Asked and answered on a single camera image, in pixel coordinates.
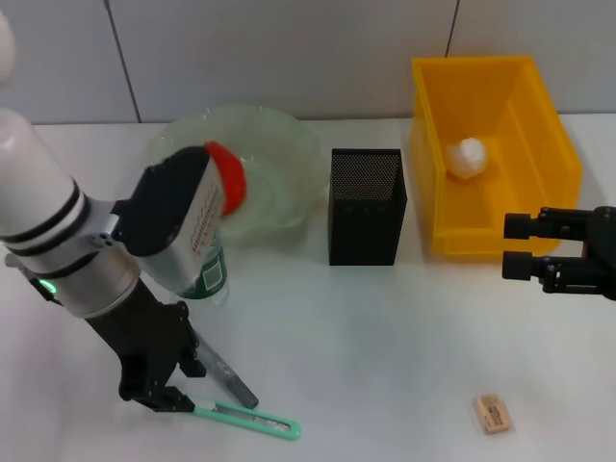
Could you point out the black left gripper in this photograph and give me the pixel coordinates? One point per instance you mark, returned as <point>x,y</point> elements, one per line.
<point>144,346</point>

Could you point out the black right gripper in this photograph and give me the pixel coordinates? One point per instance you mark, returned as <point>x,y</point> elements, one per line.
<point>606,250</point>

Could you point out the white paper ball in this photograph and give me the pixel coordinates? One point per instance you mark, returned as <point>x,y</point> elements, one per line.
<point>467,161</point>

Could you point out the clear green-label water bottle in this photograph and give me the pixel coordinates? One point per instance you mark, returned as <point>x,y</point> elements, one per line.
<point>212,279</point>

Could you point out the red-orange toy orange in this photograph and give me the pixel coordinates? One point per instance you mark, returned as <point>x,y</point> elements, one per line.
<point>233,178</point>

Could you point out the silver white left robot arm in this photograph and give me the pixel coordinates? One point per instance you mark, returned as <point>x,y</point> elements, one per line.
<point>29,183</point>

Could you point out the grey marker pen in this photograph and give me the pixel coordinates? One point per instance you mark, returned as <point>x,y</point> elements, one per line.
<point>231,380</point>

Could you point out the green utility knife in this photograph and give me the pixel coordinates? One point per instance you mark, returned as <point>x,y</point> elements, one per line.
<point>260,422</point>

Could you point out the black mesh pen holder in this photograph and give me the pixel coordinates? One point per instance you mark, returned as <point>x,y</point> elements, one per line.
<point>366,226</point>

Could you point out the tan rectangular eraser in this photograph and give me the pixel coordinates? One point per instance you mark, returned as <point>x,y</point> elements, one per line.
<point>492,414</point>

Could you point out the pale green glass fruit plate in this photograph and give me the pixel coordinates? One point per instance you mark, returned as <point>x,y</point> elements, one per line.
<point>279,192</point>

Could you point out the yellow plastic bin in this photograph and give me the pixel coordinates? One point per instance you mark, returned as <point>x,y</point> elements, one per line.
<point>529,192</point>

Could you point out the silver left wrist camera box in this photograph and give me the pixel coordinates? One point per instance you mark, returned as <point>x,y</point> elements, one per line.
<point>163,202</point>

